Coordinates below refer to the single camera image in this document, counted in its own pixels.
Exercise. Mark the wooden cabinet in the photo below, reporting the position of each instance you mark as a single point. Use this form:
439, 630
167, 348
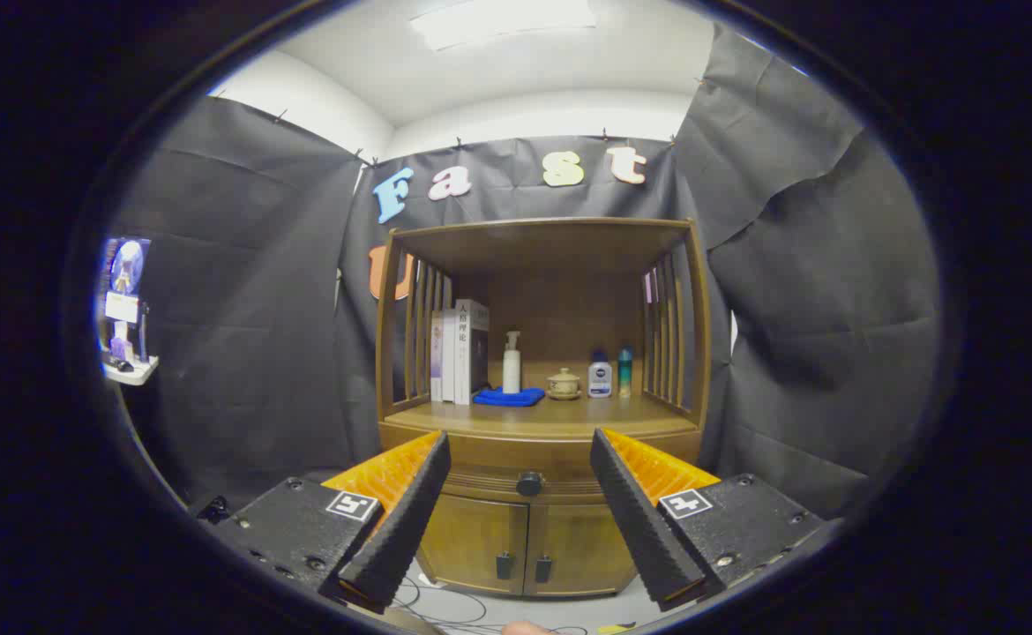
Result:
569, 300

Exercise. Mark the lidded ceramic tea cup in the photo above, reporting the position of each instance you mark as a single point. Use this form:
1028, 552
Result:
563, 384

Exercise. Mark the cluttered white shelf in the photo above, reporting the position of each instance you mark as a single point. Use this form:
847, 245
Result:
123, 304

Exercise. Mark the ceiling light panel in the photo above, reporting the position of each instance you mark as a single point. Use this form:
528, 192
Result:
498, 22

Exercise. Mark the wooden drawer with black knob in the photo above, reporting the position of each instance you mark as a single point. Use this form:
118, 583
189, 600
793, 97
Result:
516, 459

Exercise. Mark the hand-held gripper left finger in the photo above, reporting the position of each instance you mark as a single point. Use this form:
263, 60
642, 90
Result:
410, 520

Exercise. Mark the plain white book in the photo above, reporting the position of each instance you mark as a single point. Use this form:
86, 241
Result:
449, 357

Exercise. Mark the blue cloth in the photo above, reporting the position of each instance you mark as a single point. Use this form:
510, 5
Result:
507, 398

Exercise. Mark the wooden cabinet door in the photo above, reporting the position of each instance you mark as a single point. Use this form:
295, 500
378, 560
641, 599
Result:
472, 542
578, 547

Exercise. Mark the lilac book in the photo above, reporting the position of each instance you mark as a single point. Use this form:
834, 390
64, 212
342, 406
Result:
437, 357

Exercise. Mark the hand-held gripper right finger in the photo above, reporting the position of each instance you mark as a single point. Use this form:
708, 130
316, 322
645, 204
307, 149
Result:
635, 520

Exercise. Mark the white pump bottle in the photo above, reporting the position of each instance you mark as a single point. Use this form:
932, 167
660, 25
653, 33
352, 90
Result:
512, 370

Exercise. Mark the wooden countertop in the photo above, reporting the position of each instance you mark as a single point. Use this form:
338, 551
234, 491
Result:
569, 413

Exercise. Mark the teal spray bottle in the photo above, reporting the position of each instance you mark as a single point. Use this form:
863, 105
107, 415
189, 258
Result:
624, 375

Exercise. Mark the white lotion bottle blue cap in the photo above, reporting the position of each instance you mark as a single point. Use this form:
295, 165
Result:
600, 379

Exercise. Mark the white book with portrait cover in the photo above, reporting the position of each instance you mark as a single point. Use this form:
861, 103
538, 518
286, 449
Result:
472, 353

